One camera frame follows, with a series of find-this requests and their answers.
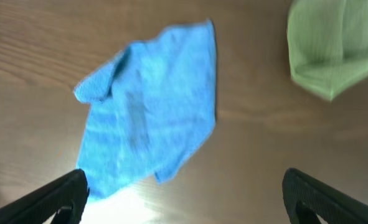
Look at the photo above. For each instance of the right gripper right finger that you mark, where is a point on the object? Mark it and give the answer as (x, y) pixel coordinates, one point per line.
(307, 199)

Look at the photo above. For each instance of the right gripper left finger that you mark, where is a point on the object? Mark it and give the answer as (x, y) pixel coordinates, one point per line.
(63, 199)

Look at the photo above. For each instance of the blue microfiber cloth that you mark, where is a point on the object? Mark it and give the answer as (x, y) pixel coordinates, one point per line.
(152, 106)

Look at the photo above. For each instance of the crumpled green microfiber cloth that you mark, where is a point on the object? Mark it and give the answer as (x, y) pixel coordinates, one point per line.
(328, 45)

